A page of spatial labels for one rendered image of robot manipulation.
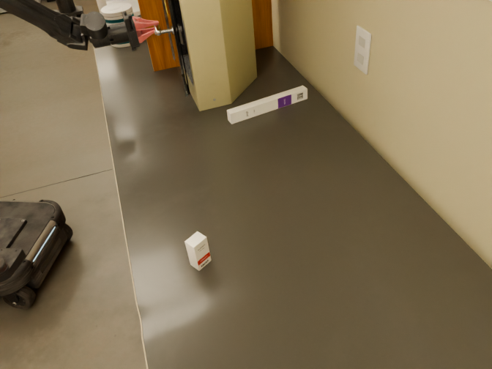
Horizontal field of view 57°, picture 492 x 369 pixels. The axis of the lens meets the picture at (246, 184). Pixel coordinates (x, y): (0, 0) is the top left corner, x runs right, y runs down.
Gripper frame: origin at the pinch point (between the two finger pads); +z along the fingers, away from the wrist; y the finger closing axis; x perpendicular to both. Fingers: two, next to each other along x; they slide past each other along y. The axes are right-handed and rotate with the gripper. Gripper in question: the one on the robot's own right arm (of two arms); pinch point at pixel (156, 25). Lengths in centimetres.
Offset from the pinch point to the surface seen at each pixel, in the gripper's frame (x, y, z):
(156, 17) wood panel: 25.6, -6.0, 2.9
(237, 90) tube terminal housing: -8.0, -23.6, 21.2
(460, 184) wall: -82, -18, 50
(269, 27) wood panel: 26, -18, 45
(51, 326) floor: -2, -120, -74
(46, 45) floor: 347, -119, -81
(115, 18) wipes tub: 55, -13, -11
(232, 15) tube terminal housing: -6.9, 0.9, 22.4
